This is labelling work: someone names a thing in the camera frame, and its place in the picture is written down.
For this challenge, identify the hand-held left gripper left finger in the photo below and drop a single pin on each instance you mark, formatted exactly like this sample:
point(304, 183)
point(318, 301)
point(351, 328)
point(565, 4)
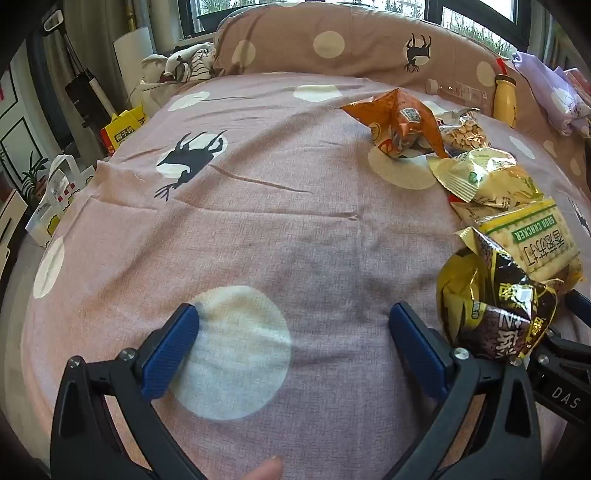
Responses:
point(171, 355)

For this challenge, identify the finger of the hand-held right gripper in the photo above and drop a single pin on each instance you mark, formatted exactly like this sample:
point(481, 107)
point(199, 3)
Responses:
point(568, 341)
point(577, 307)

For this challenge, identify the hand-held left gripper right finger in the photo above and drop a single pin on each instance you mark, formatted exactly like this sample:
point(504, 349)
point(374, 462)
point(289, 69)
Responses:
point(415, 355)

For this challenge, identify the brown gold snack packet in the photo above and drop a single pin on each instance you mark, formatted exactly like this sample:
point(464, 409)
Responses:
point(508, 323)

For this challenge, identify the cream green cracker packet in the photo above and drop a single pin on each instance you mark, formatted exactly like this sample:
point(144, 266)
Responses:
point(545, 249)

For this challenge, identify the shiny gold snack packet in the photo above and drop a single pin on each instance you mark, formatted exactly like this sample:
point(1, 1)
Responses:
point(480, 175)

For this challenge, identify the orange snack packet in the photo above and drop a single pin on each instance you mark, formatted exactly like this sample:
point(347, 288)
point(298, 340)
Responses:
point(397, 110)

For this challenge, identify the person's left hand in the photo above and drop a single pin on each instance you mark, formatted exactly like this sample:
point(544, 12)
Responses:
point(263, 470)

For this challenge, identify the pink polka-dot bed sheet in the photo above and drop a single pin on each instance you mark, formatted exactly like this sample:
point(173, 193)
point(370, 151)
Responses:
point(277, 230)

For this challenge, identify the white plastic bag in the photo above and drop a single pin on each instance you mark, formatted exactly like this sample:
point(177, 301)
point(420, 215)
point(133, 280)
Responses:
point(60, 184)

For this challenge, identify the clear peanut snack packet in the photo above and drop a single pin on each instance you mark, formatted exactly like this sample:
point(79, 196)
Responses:
point(461, 134)

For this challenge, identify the purple printed cloth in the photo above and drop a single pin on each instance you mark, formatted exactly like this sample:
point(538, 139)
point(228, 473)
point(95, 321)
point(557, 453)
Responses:
point(554, 92)

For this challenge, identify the yellow drink bottle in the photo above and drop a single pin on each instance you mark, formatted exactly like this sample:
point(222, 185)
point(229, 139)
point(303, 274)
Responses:
point(504, 101)

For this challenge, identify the green potted plant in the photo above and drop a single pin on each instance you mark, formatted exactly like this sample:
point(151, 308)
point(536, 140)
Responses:
point(32, 177)

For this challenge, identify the pink cloth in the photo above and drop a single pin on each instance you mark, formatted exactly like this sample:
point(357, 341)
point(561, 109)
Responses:
point(579, 78)

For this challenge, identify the yellow cardboard box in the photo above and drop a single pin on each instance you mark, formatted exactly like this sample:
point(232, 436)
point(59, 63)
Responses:
point(120, 131)

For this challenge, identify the clear plastic bottle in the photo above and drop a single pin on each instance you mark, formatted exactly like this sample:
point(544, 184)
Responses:
point(457, 90)

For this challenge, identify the black upright appliance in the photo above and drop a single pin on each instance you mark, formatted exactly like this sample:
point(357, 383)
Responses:
point(87, 97)

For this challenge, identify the crumpled striped cloth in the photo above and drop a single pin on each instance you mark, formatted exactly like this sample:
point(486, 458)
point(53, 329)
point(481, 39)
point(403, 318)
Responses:
point(194, 64)

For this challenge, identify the black framed window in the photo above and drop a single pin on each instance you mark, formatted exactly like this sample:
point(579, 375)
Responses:
point(480, 23)

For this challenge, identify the white paper roll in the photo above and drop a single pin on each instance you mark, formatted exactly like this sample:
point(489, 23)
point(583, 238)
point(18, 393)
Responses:
point(134, 55)

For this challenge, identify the long pink dotted pillow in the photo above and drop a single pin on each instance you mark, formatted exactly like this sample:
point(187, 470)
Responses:
point(360, 41)

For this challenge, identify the beige curtain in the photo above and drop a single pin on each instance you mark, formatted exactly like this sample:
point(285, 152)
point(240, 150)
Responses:
point(97, 27)

